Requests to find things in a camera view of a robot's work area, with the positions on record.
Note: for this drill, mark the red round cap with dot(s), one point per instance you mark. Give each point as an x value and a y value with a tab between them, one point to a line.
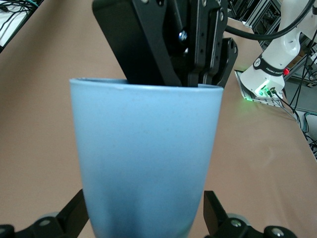
286	72

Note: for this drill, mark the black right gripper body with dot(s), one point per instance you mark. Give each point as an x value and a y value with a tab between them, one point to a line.
184	15

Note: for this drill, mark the aluminium frame profile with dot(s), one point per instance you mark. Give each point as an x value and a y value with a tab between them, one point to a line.
297	69
255	21

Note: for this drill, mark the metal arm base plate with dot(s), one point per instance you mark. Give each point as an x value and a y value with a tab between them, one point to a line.
244	93

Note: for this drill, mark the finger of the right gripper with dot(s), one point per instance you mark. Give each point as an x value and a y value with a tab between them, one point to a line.
128	44
208	49

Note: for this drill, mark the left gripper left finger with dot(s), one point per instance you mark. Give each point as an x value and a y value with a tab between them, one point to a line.
71	218

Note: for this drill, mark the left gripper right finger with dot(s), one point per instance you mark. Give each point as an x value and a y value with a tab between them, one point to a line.
213	213

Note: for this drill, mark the blue plastic cup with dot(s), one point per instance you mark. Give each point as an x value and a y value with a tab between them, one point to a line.
143	148

